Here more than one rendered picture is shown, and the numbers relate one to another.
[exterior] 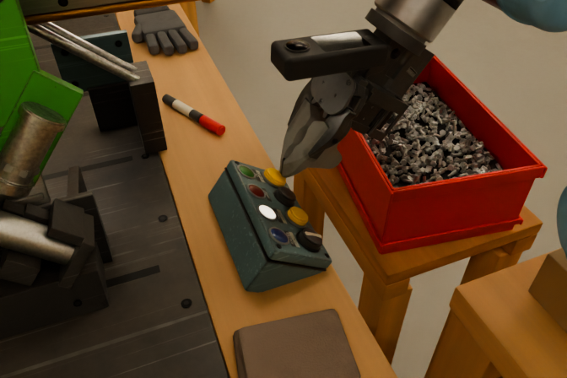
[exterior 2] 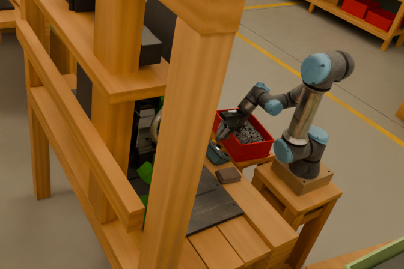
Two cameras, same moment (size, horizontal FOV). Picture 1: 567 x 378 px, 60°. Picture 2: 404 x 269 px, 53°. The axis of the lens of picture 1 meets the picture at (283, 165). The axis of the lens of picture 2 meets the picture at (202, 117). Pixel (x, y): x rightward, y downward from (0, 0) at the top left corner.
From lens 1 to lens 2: 1.49 m
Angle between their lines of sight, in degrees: 16
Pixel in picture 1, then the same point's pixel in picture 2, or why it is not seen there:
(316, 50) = (229, 114)
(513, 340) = (267, 176)
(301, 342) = (229, 171)
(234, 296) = (211, 166)
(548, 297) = (274, 167)
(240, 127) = not seen: hidden behind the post
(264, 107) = not seen: hidden behind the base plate
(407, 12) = (247, 107)
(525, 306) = (269, 170)
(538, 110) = (281, 117)
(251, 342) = (220, 171)
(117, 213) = not seen: hidden behind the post
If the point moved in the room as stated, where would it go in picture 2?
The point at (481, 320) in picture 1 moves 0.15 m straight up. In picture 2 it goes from (260, 173) to (269, 150)
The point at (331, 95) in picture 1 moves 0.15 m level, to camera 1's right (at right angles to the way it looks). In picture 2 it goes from (229, 123) to (258, 123)
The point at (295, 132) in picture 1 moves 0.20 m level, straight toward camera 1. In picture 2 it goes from (220, 131) to (229, 158)
